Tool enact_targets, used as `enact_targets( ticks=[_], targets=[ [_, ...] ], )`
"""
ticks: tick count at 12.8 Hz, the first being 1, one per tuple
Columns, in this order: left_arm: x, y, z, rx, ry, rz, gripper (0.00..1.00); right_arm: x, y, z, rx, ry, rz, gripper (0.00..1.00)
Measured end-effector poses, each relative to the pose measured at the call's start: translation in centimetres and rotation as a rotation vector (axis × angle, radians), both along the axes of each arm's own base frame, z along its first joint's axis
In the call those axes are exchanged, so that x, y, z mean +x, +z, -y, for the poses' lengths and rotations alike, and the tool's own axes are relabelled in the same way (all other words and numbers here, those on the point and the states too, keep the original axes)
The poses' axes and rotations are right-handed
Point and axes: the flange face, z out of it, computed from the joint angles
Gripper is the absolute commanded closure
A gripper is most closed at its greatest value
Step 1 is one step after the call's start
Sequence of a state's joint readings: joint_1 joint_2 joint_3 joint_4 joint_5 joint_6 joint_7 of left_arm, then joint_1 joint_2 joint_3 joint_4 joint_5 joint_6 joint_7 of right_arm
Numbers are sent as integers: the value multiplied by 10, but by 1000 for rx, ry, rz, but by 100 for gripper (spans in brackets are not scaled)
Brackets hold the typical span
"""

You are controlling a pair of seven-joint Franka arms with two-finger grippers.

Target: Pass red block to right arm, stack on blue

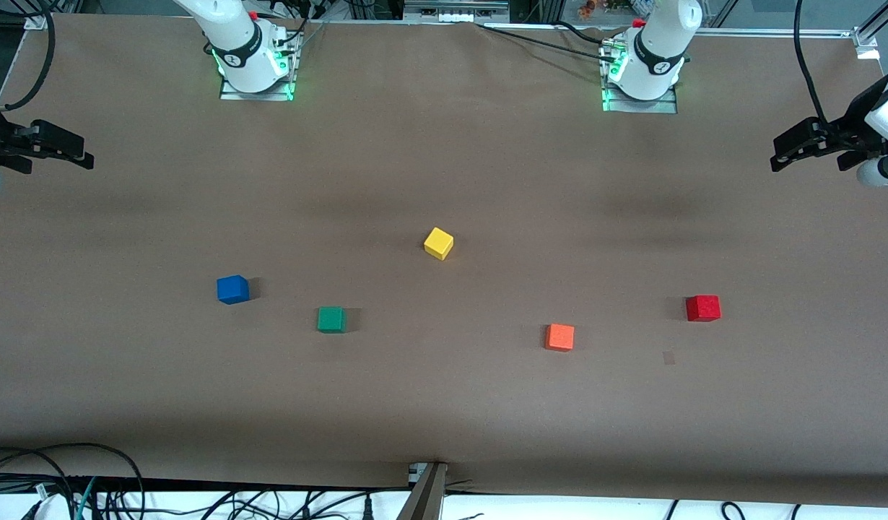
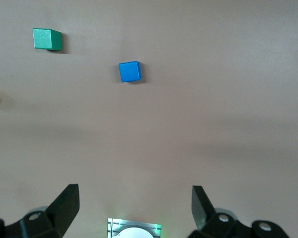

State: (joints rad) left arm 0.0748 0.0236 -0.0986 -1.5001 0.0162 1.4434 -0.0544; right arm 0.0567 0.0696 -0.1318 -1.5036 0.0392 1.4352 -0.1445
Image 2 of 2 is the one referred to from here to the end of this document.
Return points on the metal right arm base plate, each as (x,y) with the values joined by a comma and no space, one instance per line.
(113,224)

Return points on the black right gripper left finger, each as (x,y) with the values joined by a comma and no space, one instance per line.
(64,205)

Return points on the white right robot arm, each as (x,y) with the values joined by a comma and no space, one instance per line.
(135,234)

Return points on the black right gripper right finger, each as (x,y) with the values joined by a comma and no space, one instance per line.
(203,208)

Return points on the green wooden cube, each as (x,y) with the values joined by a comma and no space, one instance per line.
(43,38)

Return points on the blue wooden cube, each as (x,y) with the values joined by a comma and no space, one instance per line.
(129,72)

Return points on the brown table cover sheet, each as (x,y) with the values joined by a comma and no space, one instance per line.
(213,99)

